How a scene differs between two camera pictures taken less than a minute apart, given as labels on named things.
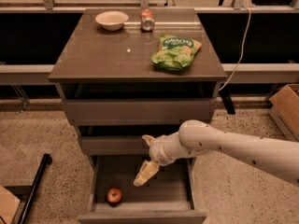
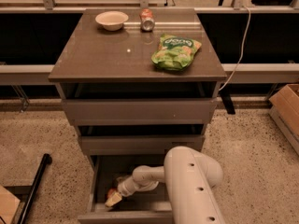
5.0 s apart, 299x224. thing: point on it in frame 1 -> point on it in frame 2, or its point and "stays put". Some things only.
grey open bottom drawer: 166,198 stays put
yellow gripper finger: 148,170 -> 113,200
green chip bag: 175,53 stays put
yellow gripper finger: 149,139 -> 121,178
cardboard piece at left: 8,203 stays put
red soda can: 147,21 stays put
